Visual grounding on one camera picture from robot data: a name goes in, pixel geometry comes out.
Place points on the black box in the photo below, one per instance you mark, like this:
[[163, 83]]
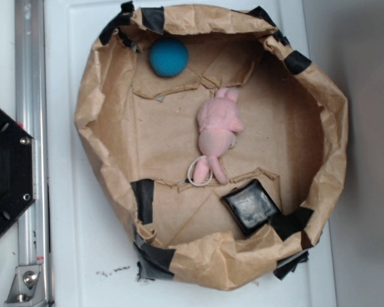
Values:
[[251, 206]]

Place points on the brown paper bin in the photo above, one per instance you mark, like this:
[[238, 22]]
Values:
[[140, 133]]

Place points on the pink plush bunny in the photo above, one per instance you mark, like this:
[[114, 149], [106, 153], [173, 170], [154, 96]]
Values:
[[218, 124]]

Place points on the blue ball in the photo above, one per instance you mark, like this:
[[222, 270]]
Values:
[[168, 57]]

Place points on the aluminium rail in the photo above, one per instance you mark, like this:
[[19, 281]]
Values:
[[34, 236]]

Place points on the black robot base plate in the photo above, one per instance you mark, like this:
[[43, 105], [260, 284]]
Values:
[[16, 172]]

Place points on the metal corner bracket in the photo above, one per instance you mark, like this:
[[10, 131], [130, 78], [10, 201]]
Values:
[[27, 287]]

